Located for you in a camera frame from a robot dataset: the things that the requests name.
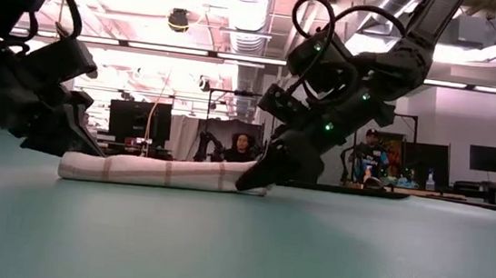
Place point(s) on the rig crossbar with light strip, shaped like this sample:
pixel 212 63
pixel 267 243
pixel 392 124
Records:
pixel 170 49

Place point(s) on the black wall monitor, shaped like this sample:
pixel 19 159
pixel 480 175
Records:
pixel 490 158

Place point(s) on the black desk monitor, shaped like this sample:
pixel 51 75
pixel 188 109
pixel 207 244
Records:
pixel 138 121

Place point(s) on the wooden desk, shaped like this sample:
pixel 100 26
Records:
pixel 430 193

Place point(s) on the black background robot arm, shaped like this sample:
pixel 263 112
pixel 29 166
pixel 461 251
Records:
pixel 208 146

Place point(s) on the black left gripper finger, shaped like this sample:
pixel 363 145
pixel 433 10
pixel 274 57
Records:
pixel 84 107
pixel 48 129

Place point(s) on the small black ceiling camera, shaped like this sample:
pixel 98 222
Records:
pixel 204 83

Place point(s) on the black desk equipment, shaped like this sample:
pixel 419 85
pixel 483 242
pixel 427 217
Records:
pixel 485 191

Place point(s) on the green table mat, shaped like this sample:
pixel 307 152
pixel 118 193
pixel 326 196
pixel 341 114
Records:
pixel 219 246

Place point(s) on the clear spray bottle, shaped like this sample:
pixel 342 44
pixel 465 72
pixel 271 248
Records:
pixel 430 180

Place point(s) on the person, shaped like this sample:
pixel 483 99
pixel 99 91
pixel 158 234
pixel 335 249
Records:
pixel 241 149
pixel 371 160

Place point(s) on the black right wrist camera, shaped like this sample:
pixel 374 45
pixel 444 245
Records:
pixel 285 104

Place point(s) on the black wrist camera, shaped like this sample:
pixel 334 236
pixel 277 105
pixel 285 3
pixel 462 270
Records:
pixel 285 104
pixel 61 62

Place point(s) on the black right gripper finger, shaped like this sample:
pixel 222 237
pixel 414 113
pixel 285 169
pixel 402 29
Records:
pixel 291 161

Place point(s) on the silver air duct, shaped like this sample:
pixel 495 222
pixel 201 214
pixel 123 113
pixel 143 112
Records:
pixel 246 20

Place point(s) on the black overhead camera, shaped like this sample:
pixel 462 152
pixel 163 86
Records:
pixel 178 19

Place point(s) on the black pipe stand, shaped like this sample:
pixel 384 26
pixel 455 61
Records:
pixel 234 93

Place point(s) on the black display panel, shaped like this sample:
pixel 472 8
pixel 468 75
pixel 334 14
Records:
pixel 425 165

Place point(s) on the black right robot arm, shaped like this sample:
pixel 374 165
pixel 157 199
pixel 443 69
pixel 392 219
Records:
pixel 433 20

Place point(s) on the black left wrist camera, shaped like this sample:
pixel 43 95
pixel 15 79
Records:
pixel 61 62

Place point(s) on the white red-checked towel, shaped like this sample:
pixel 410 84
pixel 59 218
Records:
pixel 158 172

